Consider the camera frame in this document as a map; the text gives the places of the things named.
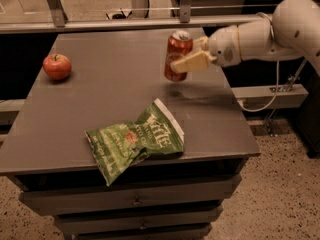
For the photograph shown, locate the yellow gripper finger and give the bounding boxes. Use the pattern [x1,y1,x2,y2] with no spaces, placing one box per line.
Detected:
[170,50,214,73]
[193,36,208,51]

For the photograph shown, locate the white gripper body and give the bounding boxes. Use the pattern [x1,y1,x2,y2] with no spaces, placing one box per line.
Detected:
[208,25,241,67]

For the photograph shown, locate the red coke can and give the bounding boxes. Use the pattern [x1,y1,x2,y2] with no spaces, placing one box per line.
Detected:
[164,29,193,82]

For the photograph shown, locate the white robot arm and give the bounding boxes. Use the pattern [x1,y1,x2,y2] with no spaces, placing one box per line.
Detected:
[170,0,320,74]

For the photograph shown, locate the green jalapeno chip bag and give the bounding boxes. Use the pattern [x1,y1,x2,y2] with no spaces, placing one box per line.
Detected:
[85,99,184,186]

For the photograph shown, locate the grey drawer cabinet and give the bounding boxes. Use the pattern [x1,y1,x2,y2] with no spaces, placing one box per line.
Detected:
[0,30,259,240]

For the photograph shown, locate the red apple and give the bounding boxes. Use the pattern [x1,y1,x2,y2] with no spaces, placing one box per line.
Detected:
[43,54,72,81]

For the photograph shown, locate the metal window railing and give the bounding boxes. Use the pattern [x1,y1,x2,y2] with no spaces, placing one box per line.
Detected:
[0,0,320,35]

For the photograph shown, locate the white cable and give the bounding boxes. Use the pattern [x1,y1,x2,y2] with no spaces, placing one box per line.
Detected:
[237,12,281,113]

